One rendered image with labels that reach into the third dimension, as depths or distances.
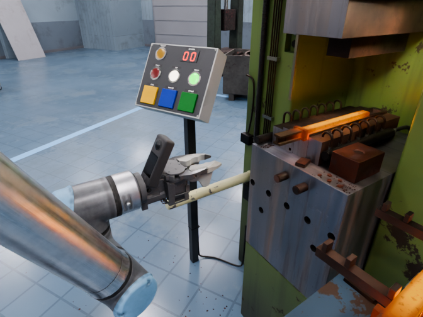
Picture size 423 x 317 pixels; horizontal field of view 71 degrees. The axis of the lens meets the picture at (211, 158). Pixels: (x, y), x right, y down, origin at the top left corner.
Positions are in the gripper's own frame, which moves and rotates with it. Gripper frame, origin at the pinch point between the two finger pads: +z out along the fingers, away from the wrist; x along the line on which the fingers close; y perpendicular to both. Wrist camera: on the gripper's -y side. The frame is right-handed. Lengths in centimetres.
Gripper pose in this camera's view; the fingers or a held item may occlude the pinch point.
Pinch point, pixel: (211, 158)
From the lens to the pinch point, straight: 74.6
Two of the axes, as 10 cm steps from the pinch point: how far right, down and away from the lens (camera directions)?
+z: 8.4, -2.5, 4.8
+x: 5.4, 3.9, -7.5
